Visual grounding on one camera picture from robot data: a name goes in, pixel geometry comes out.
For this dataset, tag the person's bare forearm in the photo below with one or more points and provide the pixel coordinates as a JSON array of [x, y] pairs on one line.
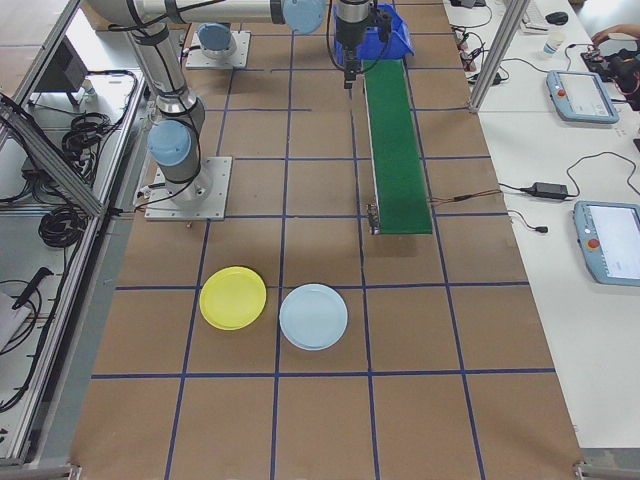
[[627, 30]]

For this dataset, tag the light blue round plate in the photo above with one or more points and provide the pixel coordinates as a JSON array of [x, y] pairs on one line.
[[313, 317]]

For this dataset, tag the yellow round plate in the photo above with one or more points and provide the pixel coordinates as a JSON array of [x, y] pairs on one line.
[[232, 297]]

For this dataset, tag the person's bare hand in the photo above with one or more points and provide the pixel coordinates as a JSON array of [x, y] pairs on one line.
[[602, 36]]

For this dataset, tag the blue plastic storage bin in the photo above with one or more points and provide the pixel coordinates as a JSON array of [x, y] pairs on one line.
[[400, 35]]

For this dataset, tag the green conveyor belt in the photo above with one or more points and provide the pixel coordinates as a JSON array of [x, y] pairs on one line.
[[395, 150]]

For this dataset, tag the black power adapter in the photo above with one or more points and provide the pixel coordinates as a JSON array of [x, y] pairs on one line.
[[550, 189], [491, 78]]

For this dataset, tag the white keyboard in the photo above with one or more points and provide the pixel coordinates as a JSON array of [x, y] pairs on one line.
[[535, 15]]

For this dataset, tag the white paper cup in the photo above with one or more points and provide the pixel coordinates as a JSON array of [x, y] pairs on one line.
[[553, 45]]

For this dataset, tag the black computer mouse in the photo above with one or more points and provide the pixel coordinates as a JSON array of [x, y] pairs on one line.
[[556, 17]]

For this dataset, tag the light blue teach pendant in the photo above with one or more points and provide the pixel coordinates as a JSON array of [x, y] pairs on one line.
[[615, 245], [582, 95]]

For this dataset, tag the black electronic device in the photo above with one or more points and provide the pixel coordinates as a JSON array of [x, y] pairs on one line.
[[615, 65]]

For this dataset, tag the small white bottle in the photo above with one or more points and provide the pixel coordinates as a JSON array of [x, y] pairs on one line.
[[90, 90]]

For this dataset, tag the black monitor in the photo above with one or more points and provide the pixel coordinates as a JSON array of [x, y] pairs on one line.
[[62, 65]]

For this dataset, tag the black handheld tool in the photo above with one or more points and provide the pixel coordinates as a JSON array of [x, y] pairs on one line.
[[30, 287]]

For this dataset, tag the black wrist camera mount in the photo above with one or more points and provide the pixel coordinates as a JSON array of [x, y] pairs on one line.
[[386, 22]]

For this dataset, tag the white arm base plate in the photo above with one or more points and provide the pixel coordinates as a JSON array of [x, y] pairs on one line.
[[242, 50], [215, 200]]

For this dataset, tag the aluminium extrusion post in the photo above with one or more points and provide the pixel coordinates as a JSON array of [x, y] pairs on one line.
[[498, 50]]

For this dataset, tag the metal V-shaped frame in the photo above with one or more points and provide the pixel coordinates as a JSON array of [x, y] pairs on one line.
[[60, 167]]

